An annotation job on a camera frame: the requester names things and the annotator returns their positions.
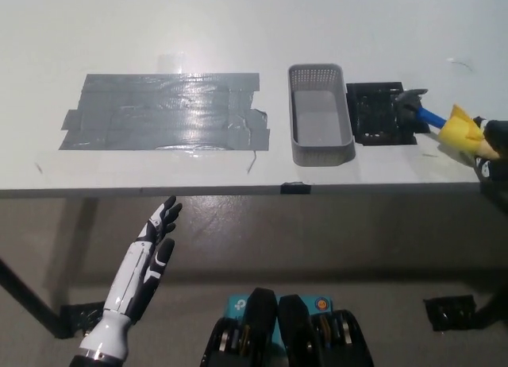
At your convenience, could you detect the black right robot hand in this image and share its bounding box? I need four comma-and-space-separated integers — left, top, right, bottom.
471, 115, 508, 184

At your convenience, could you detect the black table brace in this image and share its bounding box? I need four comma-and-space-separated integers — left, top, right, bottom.
479, 183, 508, 217

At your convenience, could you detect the black table leg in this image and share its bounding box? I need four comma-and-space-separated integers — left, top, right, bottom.
0, 257, 67, 339
474, 286, 508, 329

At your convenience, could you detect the blue hammer with yellow wrap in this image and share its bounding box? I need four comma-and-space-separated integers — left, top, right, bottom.
392, 87, 500, 160

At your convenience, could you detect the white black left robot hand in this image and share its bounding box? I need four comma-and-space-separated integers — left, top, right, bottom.
102, 195, 183, 326

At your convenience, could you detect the grey duct tape patch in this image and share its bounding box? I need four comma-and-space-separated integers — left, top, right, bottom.
58, 72, 271, 152

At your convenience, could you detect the grey perforated plastic basket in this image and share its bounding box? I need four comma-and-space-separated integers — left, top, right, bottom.
287, 63, 356, 168

